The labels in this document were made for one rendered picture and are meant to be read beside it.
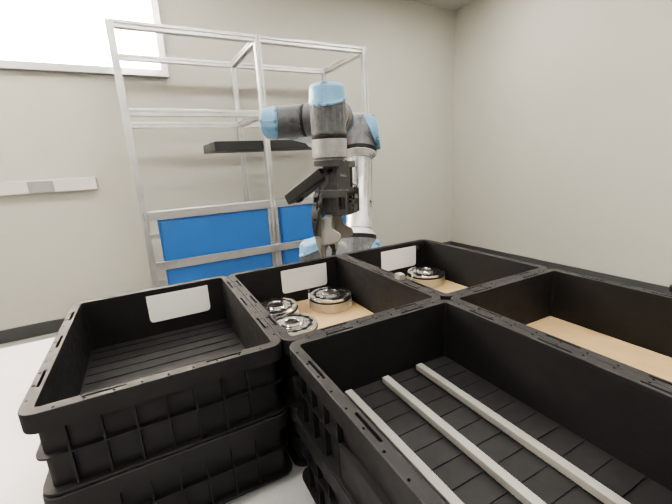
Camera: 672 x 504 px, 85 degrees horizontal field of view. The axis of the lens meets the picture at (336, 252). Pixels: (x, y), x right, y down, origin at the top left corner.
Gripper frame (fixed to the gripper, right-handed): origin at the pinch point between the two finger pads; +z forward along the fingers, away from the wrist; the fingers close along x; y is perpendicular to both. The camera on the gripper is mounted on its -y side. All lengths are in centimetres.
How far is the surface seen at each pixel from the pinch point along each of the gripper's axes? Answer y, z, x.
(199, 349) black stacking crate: -15.9, 15.1, -26.0
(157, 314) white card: -29.6, 10.5, -23.7
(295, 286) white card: -10.4, 10.6, 1.8
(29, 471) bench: -32, 28, -50
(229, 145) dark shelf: -133, -34, 125
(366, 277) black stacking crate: 8.6, 6.8, 2.8
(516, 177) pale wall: 43, 4, 357
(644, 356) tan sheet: 60, 14, -2
